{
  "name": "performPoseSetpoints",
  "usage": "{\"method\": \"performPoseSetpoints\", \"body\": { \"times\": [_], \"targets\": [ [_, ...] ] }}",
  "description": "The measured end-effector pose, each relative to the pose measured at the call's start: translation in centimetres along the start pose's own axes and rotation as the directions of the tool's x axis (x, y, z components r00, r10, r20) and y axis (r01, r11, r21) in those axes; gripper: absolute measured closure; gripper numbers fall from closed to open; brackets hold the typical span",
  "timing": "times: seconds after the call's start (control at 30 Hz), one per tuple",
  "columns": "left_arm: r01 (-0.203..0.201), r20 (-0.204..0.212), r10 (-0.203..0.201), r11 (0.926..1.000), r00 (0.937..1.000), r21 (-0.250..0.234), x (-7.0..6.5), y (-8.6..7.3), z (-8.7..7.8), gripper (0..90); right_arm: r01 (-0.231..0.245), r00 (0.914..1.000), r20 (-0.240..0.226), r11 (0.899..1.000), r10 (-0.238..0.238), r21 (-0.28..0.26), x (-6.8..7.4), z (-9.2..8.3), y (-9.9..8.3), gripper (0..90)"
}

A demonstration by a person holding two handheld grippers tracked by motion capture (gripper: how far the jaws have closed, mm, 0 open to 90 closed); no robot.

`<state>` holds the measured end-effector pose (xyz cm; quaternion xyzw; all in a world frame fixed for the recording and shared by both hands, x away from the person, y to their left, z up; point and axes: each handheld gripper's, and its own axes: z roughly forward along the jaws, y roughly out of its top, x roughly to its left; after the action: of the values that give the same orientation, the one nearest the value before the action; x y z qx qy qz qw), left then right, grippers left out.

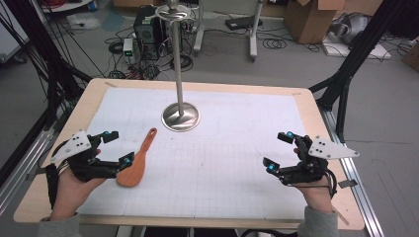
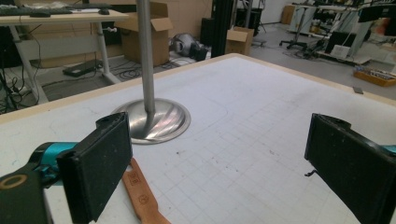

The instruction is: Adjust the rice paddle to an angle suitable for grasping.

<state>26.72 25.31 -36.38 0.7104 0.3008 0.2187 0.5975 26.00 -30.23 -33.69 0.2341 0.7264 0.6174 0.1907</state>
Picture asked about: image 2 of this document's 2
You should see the white gridded table mat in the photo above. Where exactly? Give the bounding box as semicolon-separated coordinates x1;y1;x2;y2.
0;56;396;224

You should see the metal stand with round base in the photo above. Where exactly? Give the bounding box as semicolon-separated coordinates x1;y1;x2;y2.
111;0;191;146

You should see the black metal frame post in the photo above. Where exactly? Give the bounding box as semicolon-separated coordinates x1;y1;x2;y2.
210;0;235;59

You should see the black flat case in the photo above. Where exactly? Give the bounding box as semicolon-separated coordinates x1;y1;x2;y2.
62;59;104;78

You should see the white box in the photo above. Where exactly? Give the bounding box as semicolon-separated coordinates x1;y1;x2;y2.
329;44;351;60

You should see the small open cardboard box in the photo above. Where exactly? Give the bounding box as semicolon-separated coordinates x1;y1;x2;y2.
224;26;255;57

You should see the black office chair base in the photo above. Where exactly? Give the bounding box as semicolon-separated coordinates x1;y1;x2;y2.
278;38;309;51

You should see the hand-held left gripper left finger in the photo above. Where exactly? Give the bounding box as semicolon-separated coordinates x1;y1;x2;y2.
27;112;134;224

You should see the black keyboard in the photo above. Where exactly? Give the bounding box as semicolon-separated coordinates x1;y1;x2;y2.
0;7;73;17

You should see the large open cardboard box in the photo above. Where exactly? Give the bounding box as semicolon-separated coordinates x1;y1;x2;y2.
114;1;174;67

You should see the grey and black bag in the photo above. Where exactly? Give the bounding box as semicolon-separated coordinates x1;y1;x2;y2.
170;33;210;62

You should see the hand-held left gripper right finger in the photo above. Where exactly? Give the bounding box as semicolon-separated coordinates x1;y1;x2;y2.
304;113;396;224

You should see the white desk with metal legs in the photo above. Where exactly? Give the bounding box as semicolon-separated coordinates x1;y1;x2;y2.
0;8;130;105

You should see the wooden flat stick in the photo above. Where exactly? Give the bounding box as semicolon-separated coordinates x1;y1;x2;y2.
121;157;172;224

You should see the wooden tray of small parts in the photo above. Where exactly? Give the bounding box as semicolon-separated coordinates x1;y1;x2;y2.
353;65;396;88

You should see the tangle of black cables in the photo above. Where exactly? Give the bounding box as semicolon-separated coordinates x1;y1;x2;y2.
115;60;188;80

